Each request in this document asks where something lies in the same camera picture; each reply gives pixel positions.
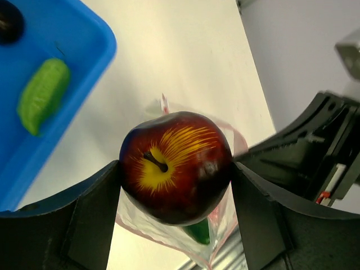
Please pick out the blue plastic bin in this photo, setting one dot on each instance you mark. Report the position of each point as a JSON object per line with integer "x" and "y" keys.
{"x": 52, "y": 54}

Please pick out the green bean pod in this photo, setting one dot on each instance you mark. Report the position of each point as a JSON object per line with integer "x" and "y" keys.
{"x": 43, "y": 93}

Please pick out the green cucumber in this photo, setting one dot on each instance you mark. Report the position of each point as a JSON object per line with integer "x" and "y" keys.
{"x": 199, "y": 232}

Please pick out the clear pink-dotted zip bag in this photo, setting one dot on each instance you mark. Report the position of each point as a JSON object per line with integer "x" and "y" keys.
{"x": 222, "y": 220}

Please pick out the dark purple plum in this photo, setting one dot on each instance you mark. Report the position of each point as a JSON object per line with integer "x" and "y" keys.
{"x": 12, "y": 23}

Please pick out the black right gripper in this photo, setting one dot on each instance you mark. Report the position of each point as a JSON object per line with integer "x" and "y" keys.
{"x": 318, "y": 152}

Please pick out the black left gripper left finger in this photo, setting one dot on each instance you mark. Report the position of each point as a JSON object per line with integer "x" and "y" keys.
{"x": 72, "y": 229}

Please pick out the dark red onion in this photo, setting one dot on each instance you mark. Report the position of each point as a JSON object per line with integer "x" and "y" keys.
{"x": 175, "y": 168}

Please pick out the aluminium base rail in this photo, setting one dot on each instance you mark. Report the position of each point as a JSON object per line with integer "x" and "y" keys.
{"x": 230, "y": 256}

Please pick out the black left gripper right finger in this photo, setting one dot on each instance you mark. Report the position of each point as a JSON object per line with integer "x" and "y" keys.
{"x": 280, "y": 230}

